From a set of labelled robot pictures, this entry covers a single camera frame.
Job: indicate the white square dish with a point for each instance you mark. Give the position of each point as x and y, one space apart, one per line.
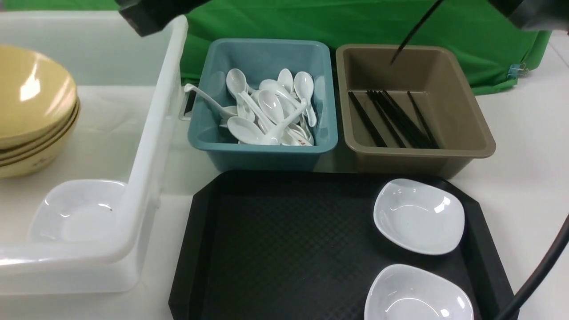
419 217
403 292

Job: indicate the brown plastic bin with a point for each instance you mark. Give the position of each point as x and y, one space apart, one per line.
442 93

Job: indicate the white spoon front left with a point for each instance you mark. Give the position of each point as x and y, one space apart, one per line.
245 131

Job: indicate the bottom stacked yellow bowl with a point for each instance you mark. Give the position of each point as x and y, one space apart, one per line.
39 160

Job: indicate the yellow noodle bowl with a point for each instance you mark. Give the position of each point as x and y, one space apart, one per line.
36 94

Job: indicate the white spoon back left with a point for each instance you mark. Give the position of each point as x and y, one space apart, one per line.
236 84

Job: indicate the white spoon centre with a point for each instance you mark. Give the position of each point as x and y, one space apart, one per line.
271 106

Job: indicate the teal plastic bin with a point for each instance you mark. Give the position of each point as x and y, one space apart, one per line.
261 59

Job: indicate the large white plastic tub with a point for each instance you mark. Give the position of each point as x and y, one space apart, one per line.
129 89

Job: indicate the white dish in tub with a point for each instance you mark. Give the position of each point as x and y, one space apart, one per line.
78 210

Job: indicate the stacked yellow bowl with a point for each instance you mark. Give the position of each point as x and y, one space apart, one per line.
39 160
26 150

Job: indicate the top stacked yellow bowl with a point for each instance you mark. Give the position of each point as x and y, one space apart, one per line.
26 150

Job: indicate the white ladle spoon hanging out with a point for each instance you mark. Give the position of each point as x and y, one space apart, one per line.
223 112

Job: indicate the green cloth backdrop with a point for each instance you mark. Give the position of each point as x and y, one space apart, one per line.
485 43

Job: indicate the blue binder clip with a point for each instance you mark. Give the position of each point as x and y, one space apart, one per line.
517 70

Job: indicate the black chopstick bundle in bin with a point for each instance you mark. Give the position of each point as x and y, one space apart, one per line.
399 123

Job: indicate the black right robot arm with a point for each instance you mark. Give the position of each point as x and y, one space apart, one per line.
535 15

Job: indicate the black plastic tray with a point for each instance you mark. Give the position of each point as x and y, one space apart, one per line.
303 246

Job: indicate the white soup spoon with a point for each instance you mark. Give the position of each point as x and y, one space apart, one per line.
274 136

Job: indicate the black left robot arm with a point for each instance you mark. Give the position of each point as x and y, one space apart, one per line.
148 17

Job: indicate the white spoon back right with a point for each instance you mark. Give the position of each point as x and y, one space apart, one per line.
303 85

